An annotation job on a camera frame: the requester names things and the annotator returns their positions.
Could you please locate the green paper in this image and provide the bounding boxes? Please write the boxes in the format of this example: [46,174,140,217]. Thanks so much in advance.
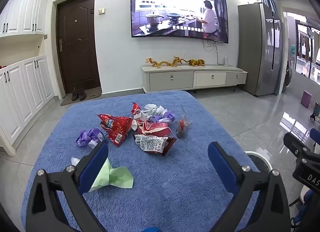
[89,159,133,192]

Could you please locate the pink red snack bag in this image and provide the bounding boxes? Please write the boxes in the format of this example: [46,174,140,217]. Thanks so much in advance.
[137,121,171,137]

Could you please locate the white tissue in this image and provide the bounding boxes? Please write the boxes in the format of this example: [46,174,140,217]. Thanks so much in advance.
[71,157,80,166]

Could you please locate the white round trash bin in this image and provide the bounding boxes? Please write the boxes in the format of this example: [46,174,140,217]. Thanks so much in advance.
[245,151,272,173]

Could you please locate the purple stool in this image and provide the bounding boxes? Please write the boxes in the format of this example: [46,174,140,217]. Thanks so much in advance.
[300,90,312,108]

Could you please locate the blue fluffy blanket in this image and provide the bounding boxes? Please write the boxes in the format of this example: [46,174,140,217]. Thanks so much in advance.
[26,91,254,231]

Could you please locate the clear red candy wrapper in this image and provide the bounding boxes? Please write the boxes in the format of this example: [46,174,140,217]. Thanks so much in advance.
[176,106,192,139]

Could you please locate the brown door mat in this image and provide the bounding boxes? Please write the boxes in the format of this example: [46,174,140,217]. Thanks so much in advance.
[60,86,102,106]

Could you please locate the pair of dark shoes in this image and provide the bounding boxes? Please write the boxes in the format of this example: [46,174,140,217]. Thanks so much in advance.
[71,88,87,102]

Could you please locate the white lower cabinets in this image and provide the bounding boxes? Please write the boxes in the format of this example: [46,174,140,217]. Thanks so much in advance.
[1,55,54,156]

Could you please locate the white cabinets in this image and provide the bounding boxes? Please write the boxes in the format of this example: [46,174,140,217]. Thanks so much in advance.
[1,0,47,37]
[1,55,54,156]

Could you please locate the dark red barcode wrapper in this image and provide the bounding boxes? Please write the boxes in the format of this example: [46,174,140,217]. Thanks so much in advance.
[134,134,176,156]

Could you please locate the small red foil wrapper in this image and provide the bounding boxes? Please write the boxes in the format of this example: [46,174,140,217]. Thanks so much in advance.
[131,102,142,119]

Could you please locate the grey refrigerator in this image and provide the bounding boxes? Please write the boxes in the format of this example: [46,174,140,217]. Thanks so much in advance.
[238,3,283,97]

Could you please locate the purple white crumpled wrapper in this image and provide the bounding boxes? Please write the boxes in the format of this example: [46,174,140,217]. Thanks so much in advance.
[142,104,175,123]

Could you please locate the golden tiger figurine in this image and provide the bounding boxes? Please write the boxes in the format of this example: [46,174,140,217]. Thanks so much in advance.
[182,59,205,66]

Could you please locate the golden dragon figurine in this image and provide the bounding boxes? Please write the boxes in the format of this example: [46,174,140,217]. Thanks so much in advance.
[145,56,182,68]

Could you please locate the white tv cabinet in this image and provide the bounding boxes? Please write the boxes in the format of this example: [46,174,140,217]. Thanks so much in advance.
[142,65,247,92]

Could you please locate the dark brown door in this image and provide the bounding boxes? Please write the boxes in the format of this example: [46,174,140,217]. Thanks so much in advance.
[56,0,100,94]

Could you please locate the white upper cabinets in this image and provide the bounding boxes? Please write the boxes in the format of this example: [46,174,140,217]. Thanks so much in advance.
[1,0,47,37]

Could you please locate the light switch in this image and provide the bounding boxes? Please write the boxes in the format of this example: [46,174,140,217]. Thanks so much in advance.
[98,8,105,15]

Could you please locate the wall mounted television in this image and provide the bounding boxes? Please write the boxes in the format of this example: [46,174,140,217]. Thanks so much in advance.
[131,0,228,43]

